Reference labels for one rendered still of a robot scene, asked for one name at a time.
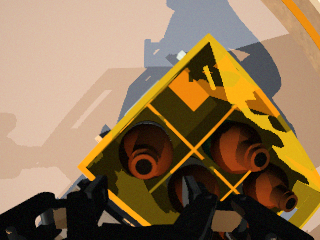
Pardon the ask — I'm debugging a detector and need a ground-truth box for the grey square tray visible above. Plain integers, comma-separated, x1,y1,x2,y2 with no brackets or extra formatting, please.
54,181,127,240

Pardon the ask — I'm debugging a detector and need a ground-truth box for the yellow crate with dividers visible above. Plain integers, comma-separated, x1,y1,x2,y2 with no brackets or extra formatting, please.
78,33,320,229

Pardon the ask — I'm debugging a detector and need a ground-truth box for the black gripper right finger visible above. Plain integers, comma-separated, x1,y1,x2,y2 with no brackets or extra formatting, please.
158,176,314,240

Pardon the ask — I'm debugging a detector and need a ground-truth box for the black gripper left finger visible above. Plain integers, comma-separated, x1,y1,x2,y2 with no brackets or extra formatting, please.
0,175,109,240

